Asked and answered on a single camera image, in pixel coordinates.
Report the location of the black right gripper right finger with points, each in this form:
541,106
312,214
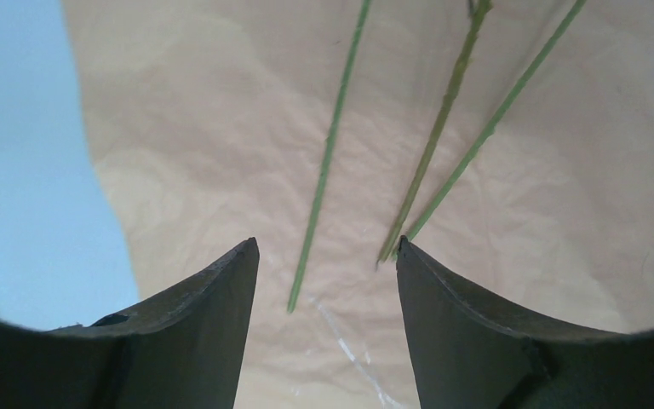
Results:
471,348

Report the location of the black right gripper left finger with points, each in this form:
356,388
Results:
181,348

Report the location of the pink fake flower stem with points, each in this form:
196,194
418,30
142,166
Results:
490,126

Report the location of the yellow fake flower stem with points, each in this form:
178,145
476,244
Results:
477,18

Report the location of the white fake flower stem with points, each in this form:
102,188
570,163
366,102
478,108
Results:
329,147

